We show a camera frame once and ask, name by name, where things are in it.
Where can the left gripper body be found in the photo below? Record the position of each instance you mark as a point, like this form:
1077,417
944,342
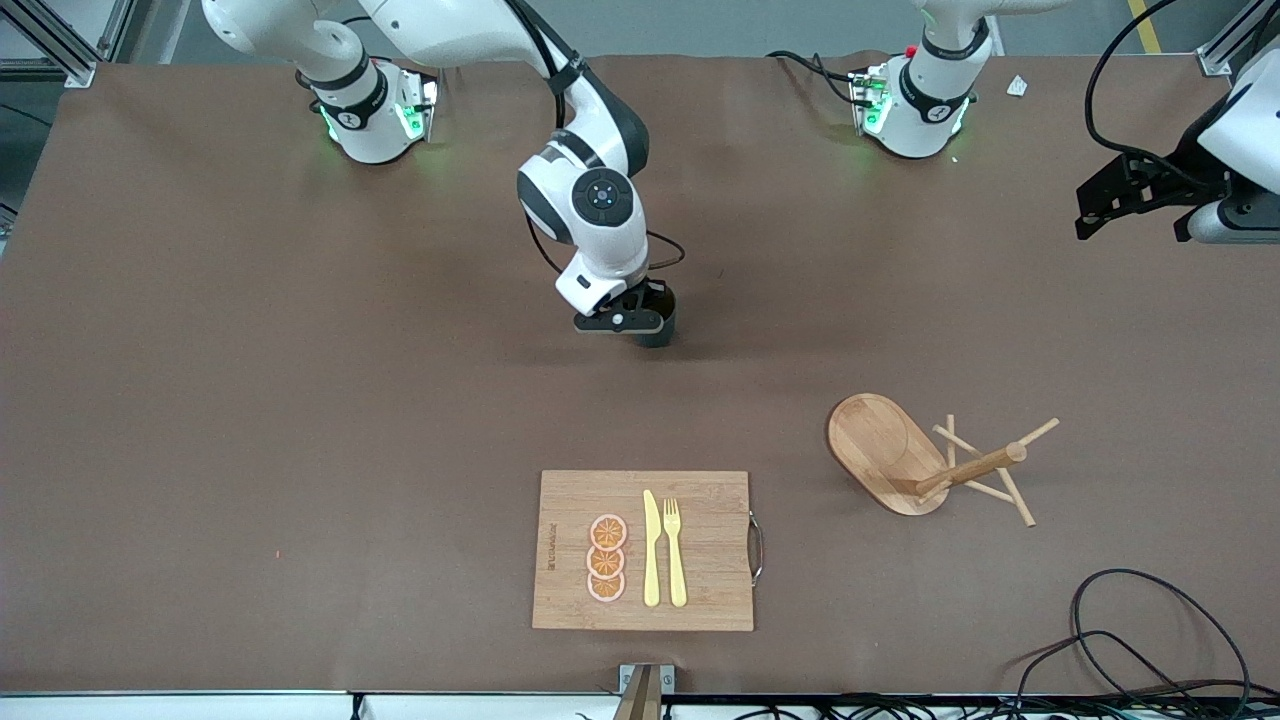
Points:
1188,172

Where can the teal cup with yellow inside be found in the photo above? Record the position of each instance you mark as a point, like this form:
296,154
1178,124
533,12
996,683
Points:
664,342

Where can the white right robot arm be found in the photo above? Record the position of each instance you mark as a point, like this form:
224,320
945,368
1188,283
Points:
600,195

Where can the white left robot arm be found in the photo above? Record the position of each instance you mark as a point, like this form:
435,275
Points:
925,110

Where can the wooden mug rack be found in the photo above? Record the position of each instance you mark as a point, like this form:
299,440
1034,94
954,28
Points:
880,440

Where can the small white paper scrap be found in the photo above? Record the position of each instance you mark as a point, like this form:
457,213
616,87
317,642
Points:
1017,86

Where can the orange slice toy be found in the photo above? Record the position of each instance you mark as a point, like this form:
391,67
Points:
606,588
608,532
605,563

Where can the yellow plastic knife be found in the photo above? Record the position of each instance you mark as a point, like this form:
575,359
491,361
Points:
651,560

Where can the yellow plastic fork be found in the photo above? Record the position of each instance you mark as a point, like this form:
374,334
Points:
677,575

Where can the aluminium frame profile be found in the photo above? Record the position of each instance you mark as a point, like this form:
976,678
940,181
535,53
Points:
1235,45
60,45

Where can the aluminium camera post with bracket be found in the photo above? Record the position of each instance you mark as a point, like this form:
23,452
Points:
645,690

